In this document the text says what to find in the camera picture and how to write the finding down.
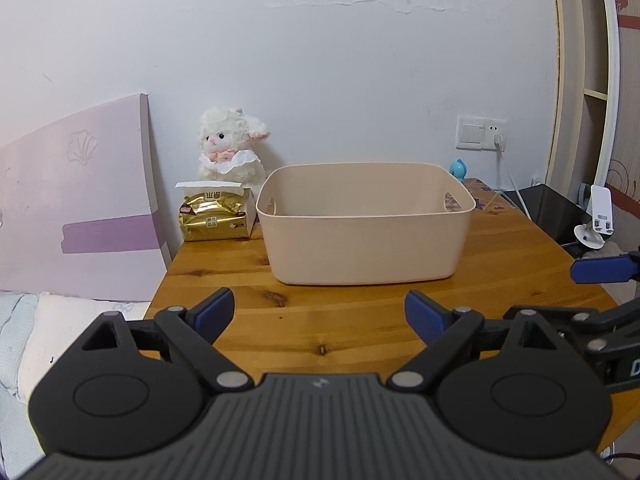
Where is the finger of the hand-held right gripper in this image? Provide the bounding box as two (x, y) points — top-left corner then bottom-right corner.
(502, 298), (640, 357)
(570, 251), (640, 286)

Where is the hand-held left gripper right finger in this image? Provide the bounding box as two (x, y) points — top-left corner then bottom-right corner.
(388, 290), (569, 393)

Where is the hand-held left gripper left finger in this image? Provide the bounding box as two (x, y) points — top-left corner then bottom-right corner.
(79, 287), (255, 394)

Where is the pink plastic storage bin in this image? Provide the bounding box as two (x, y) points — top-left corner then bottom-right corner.
(255, 162), (477, 286)

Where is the white phone stand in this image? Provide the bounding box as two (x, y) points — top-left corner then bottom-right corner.
(573, 184), (615, 250)

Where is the black cabinet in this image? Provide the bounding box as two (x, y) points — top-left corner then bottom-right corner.
(502, 183), (597, 249)

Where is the gold tissue pack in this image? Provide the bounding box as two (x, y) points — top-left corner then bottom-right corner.
(175, 179), (259, 243)

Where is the purple patterned mat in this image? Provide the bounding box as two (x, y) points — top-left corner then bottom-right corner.
(444, 177), (522, 214)

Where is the white pillow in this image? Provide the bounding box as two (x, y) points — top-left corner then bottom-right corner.
(14, 292), (152, 402)

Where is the white plush lamb toy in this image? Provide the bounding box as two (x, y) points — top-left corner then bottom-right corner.
(197, 105), (271, 196)

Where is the pink and purple headboard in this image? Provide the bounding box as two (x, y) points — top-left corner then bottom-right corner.
(0, 92), (174, 302)

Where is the light blue checked blanket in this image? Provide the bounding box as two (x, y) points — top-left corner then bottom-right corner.
(0, 289), (40, 461)

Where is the white plug with cable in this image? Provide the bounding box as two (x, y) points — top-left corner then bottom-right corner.
(492, 133), (534, 221)

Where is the white wall switch socket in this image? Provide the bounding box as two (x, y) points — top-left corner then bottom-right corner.
(455, 114), (507, 152)

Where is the cream wardrobe frame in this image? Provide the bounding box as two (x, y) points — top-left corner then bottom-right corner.
(547, 0), (640, 212)

